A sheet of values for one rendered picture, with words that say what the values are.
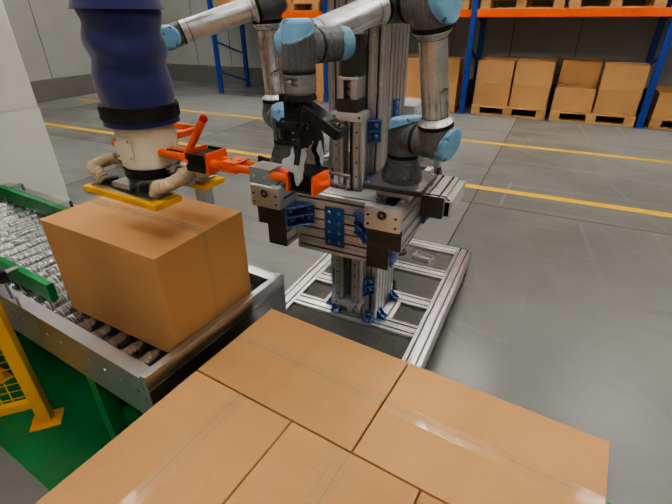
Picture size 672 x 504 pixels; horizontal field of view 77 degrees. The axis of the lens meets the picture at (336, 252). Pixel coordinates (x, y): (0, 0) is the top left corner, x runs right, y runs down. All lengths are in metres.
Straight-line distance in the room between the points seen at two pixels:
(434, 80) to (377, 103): 0.42
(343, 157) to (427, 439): 1.09
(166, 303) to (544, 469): 1.18
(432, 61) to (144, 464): 1.38
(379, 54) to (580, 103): 6.63
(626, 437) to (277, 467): 1.57
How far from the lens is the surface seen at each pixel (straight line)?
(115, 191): 1.48
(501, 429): 1.40
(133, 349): 1.72
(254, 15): 1.72
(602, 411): 2.39
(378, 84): 1.77
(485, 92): 8.26
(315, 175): 1.05
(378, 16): 1.37
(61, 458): 2.25
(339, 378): 1.45
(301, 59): 1.01
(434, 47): 1.38
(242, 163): 1.24
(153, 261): 1.39
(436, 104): 1.43
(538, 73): 8.14
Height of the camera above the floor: 1.59
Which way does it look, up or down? 29 degrees down
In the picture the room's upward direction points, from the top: 1 degrees counter-clockwise
